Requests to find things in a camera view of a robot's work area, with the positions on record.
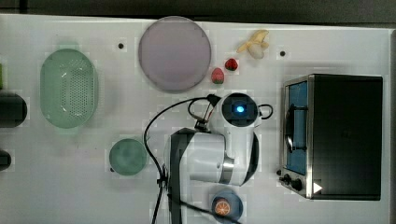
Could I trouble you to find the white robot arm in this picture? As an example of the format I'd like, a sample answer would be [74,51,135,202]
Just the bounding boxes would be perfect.
[164,92,262,224]

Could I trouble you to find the grey round plate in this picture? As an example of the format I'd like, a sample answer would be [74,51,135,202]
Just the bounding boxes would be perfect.
[138,16,211,92]

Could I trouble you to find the light red strawberry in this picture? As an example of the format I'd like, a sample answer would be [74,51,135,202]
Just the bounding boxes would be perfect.
[211,68,225,84]

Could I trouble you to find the dark red strawberry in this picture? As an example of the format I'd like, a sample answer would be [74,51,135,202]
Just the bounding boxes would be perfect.
[225,58,238,71]

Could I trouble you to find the dark green round bowl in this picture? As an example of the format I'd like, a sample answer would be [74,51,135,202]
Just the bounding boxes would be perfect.
[109,138,148,176]

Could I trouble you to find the peeled toy banana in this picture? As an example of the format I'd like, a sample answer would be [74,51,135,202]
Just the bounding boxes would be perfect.
[236,30,269,60]

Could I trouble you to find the blue bowl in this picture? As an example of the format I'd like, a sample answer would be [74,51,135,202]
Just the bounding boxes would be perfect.
[211,189,244,224]

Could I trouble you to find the orange slice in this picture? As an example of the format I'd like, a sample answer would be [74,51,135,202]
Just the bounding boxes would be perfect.
[214,199,231,216]

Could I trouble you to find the green perforated colander basket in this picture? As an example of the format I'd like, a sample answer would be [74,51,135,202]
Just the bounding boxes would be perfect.
[40,49,98,129]

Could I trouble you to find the black steel toaster oven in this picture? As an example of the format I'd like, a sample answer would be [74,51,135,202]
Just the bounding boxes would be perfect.
[277,74,383,201]

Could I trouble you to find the black cylinder at left edge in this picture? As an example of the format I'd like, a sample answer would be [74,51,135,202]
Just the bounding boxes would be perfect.
[0,94,27,128]

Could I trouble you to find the small black object left edge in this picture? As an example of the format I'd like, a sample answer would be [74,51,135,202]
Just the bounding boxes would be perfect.
[0,150,12,171]

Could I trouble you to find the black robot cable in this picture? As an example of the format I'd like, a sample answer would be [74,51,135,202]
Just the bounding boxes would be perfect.
[143,93,275,224]

